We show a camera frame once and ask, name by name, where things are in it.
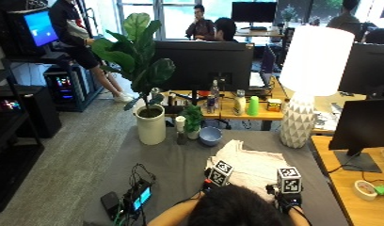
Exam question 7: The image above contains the person's right hand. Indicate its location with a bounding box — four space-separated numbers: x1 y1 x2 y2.
265 184 305 215

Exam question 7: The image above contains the person's left hand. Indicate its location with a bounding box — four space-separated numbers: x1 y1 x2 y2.
201 168 223 194

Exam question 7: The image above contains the white marker cube left glove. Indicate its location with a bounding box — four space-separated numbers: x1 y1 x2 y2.
207 159 234 187

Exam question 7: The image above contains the white marker cube glove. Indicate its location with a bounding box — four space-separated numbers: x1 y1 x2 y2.
207 159 234 187
276 166 304 195

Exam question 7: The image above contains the white marker cube right glove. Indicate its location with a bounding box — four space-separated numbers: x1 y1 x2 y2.
276 166 304 195

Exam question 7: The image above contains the white cloth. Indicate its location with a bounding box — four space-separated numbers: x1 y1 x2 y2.
204 138 289 202

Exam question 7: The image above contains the blue bowl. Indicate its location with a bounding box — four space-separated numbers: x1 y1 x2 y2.
199 125 224 148

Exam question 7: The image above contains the black device with blue screen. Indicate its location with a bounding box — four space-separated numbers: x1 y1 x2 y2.
121 178 155 216

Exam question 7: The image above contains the wooden desk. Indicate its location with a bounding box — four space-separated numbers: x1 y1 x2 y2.
309 135 384 226
159 76 369 136

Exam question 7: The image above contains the roll of tape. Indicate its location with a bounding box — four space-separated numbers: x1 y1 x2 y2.
352 179 378 202

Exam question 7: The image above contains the dark bottle with white cap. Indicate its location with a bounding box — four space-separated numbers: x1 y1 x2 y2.
175 115 188 146

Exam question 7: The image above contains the small plant in white pot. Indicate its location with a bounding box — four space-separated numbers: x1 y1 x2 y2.
180 103 204 140

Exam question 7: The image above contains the black box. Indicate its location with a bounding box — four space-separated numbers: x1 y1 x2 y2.
99 191 121 218

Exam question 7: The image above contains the large plant in white pot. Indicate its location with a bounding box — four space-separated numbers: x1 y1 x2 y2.
91 12 177 146

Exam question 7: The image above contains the cream bottle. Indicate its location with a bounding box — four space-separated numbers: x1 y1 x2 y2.
232 89 246 117

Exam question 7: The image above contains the green cup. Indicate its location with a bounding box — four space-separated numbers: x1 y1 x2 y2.
245 95 261 117

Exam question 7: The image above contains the black monitor with square foot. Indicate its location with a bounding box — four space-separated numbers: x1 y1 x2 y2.
328 98 384 174

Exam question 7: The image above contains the yellow box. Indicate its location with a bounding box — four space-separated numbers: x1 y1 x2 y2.
266 98 284 113

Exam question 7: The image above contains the clear water bottle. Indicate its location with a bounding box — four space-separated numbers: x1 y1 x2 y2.
209 79 223 109

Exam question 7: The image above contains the wide black monitor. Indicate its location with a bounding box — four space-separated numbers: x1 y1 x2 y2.
153 40 256 106

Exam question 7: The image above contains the laptop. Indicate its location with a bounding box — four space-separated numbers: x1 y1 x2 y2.
248 43 278 90

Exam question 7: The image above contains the white lamp with faceted base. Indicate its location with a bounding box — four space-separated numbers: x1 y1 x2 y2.
278 24 356 150

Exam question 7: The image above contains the black computer tower with lights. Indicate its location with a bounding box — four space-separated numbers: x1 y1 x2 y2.
41 64 104 113

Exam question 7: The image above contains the black shelf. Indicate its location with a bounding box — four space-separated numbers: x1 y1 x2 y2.
0 57 47 215

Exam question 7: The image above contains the monitor with blue screen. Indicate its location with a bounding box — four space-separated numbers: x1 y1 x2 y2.
6 7 60 57

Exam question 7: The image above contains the black cable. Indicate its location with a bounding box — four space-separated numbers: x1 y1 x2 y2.
128 162 159 192

